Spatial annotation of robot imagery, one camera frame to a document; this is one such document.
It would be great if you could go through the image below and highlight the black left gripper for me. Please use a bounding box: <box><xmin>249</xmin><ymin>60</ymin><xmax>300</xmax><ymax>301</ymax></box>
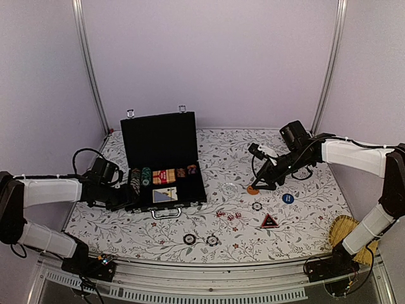
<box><xmin>99</xmin><ymin>183</ymin><xmax>142</xmax><ymax>212</ymax></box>

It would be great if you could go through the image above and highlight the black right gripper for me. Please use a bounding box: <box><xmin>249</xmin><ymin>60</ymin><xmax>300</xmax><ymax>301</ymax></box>
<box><xmin>252</xmin><ymin>149</ymin><xmax>312</xmax><ymax>191</ymax></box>

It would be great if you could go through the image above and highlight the orange round blind button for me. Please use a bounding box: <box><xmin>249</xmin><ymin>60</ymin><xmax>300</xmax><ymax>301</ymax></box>
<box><xmin>247</xmin><ymin>186</ymin><xmax>259</xmax><ymax>195</ymax></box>

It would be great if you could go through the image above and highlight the clear acrylic dealer button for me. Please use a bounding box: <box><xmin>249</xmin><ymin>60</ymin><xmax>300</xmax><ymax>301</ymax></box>
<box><xmin>222</xmin><ymin>182</ymin><xmax>237</xmax><ymax>191</ymax></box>

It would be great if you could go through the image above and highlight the black red triangular button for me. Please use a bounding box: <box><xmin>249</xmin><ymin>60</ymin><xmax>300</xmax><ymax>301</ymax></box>
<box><xmin>260</xmin><ymin>214</ymin><xmax>279</xmax><ymax>229</ymax></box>

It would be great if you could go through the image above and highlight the black poker set case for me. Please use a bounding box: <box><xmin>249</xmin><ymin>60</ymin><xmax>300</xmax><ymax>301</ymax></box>
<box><xmin>120</xmin><ymin>111</ymin><xmax>207</xmax><ymax>213</ymax></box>

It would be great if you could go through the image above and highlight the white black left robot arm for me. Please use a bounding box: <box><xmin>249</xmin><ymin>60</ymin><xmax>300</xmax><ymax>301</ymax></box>
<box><xmin>1</xmin><ymin>154</ymin><xmax>136</xmax><ymax>275</ymax></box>

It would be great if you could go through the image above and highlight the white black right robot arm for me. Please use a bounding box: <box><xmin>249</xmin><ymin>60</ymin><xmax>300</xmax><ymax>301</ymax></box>
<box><xmin>249</xmin><ymin>120</ymin><xmax>404</xmax><ymax>276</ymax></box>

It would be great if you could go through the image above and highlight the black white poker chip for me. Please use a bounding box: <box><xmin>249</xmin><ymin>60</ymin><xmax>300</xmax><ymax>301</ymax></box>
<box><xmin>183</xmin><ymin>234</ymin><xmax>196</xmax><ymax>246</ymax></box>
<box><xmin>252</xmin><ymin>202</ymin><xmax>262</xmax><ymax>211</ymax></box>

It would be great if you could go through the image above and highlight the blue round blind button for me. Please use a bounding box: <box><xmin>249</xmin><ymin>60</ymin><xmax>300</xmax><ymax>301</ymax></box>
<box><xmin>282</xmin><ymin>193</ymin><xmax>295</xmax><ymax>204</ymax></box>

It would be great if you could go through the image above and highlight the multicolour poker chip stack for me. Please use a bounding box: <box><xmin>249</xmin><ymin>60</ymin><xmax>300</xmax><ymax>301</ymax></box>
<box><xmin>129</xmin><ymin>168</ymin><xmax>141</xmax><ymax>199</ymax></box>

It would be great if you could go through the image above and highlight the green poker chip stack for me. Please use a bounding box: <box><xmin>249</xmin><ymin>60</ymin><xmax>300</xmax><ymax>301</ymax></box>
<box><xmin>141</xmin><ymin>167</ymin><xmax>153</xmax><ymax>187</ymax></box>

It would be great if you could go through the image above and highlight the blue-backed playing card deck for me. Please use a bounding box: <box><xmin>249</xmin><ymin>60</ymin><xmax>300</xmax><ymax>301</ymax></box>
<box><xmin>153</xmin><ymin>187</ymin><xmax>178</xmax><ymax>203</ymax></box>

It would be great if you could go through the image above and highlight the floral patterned table mat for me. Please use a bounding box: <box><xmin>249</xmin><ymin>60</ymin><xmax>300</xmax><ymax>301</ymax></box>
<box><xmin>65</xmin><ymin>129</ymin><xmax>350</xmax><ymax>263</ymax></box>

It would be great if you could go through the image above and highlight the red black chip stack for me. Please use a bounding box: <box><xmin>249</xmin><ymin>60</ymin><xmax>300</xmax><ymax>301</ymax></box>
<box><xmin>176</xmin><ymin>168</ymin><xmax>187</xmax><ymax>178</ymax></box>

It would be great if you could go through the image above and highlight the purple chip stack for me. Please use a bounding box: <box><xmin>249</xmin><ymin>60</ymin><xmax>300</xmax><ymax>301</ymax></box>
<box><xmin>187</xmin><ymin>165</ymin><xmax>197</xmax><ymax>175</ymax></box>

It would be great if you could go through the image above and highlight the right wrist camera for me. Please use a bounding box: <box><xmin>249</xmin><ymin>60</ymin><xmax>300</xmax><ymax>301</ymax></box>
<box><xmin>248</xmin><ymin>143</ymin><xmax>278</xmax><ymax>160</ymax></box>

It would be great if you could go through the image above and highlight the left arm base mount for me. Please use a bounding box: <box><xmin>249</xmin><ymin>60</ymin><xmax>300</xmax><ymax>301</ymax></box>
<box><xmin>61</xmin><ymin>255</ymin><xmax>116</xmax><ymax>282</ymax></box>

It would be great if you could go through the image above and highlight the front aluminium rail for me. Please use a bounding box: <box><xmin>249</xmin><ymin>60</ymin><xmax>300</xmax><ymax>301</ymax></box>
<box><xmin>27</xmin><ymin>255</ymin><xmax>397</xmax><ymax>303</ymax></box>

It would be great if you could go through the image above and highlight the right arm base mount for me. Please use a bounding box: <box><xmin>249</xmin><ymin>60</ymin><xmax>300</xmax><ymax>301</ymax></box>
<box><xmin>303</xmin><ymin>256</ymin><xmax>360</xmax><ymax>298</ymax></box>

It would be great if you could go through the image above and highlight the right aluminium frame post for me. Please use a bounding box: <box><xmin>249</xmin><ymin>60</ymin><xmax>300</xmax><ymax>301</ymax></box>
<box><xmin>310</xmin><ymin>0</ymin><xmax>347</xmax><ymax>134</ymax></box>

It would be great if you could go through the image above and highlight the aluminium frame post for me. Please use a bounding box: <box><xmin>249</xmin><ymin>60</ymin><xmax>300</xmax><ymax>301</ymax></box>
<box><xmin>72</xmin><ymin>0</ymin><xmax>110</xmax><ymax>135</ymax></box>
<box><xmin>310</xmin><ymin>0</ymin><xmax>347</xmax><ymax>134</ymax></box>

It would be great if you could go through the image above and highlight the left aluminium frame post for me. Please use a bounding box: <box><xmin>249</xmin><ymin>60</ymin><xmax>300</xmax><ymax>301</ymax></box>
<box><xmin>72</xmin><ymin>0</ymin><xmax>110</xmax><ymax>135</ymax></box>

